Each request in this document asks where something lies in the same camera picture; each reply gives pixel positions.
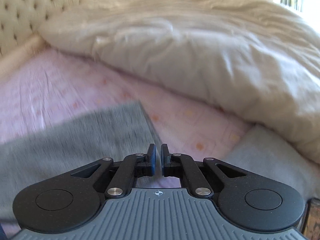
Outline pink patterned bed sheet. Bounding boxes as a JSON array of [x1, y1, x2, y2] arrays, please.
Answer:
[[0, 45, 253, 189]]

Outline grey speckled pants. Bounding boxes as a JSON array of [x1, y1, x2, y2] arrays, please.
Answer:
[[1, 101, 161, 222]]

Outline cream duvet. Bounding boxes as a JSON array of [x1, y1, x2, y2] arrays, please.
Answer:
[[39, 0, 319, 199]]

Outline cream tufted headboard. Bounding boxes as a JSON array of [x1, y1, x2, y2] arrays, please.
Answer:
[[1, 0, 92, 57]]

